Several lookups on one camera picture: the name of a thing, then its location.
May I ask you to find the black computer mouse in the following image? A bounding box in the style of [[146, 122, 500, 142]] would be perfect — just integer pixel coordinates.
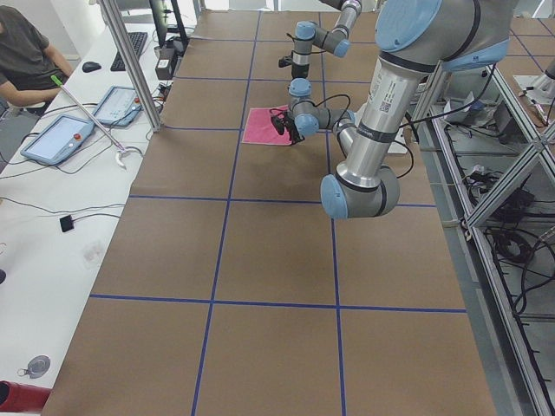
[[82, 62, 101, 73]]

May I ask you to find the black keyboard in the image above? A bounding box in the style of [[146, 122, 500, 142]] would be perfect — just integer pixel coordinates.
[[109, 31, 149, 73]]

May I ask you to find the small black square device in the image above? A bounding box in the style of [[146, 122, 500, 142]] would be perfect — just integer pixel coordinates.
[[59, 215, 75, 233]]

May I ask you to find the black box with label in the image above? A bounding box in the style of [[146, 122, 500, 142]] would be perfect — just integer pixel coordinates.
[[155, 48, 178, 81]]

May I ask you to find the black monitor stand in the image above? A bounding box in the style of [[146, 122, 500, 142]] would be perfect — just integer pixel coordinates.
[[148, 0, 189, 54]]

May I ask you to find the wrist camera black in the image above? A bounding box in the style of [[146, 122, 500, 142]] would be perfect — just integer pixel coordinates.
[[269, 107, 287, 135], [278, 55, 292, 68]]

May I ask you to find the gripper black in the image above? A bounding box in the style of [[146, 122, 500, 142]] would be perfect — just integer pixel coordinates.
[[282, 111, 304, 145]]

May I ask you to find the aluminium frame post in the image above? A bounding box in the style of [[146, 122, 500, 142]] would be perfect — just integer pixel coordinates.
[[98, 0, 161, 133]]

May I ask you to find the white pedestal column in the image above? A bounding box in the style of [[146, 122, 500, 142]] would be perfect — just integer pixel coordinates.
[[378, 96, 410, 156]]

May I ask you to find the pink and grey towel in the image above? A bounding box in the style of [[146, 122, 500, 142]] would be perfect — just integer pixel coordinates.
[[242, 106, 291, 146]]

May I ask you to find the near teach pendant tablet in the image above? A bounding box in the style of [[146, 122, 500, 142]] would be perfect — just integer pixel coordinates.
[[20, 114, 95, 166]]

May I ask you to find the seated person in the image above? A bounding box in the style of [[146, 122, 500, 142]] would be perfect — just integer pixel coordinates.
[[1, 5, 73, 115]]

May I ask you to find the teach pendant tablet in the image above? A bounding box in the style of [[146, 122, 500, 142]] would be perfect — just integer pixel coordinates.
[[20, 114, 95, 166], [93, 86, 142, 127]]

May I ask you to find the aluminium side frame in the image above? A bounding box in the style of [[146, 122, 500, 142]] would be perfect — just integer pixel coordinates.
[[407, 42, 555, 416]]

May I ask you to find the red object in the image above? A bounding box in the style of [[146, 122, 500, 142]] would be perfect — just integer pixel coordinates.
[[1, 380, 51, 413]]

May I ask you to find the far teach pendant tablet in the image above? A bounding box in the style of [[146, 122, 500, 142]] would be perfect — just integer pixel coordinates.
[[93, 86, 142, 127]]

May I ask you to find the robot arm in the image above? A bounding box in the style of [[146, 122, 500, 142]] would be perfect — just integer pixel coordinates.
[[279, 0, 362, 79], [286, 0, 515, 219]]

